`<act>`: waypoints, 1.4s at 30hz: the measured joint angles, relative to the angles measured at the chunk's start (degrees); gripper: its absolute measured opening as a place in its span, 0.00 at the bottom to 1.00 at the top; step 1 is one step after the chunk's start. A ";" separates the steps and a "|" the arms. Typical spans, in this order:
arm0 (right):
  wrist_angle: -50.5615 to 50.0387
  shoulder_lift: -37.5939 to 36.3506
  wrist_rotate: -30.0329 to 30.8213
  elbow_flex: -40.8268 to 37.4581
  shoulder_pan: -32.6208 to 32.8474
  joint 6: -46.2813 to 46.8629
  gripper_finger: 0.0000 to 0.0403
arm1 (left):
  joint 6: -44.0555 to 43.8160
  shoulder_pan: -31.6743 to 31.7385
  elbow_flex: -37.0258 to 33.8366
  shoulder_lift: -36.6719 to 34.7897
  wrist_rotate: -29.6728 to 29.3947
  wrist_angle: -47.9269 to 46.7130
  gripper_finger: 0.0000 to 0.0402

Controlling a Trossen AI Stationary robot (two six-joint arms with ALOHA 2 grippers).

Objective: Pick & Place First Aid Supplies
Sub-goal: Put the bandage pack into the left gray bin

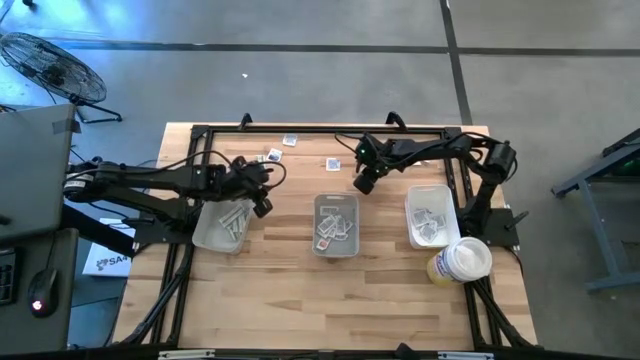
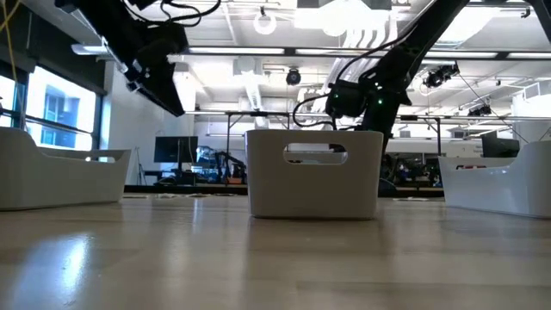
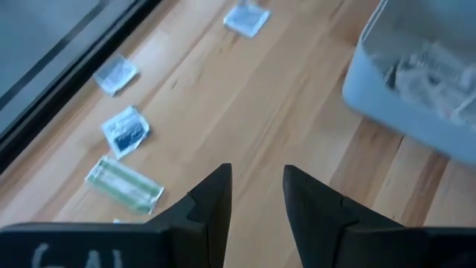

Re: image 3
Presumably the white plastic bin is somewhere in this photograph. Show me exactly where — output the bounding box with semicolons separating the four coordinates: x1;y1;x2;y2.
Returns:
341;0;476;167

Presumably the white packet blue print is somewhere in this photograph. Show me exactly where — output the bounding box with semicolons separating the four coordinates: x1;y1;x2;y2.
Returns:
100;106;152;160

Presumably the green striped bandage wrapper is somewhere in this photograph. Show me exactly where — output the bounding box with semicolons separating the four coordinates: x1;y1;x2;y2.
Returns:
84;155;166;216

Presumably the white packet black text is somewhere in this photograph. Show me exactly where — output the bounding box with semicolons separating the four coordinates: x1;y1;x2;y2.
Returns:
393;44;454;101

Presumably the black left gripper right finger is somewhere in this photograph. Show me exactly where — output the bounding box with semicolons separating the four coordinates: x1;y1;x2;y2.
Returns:
282;165;427;268

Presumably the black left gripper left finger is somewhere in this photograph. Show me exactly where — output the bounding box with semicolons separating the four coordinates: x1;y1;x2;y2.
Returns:
147;162;234;268

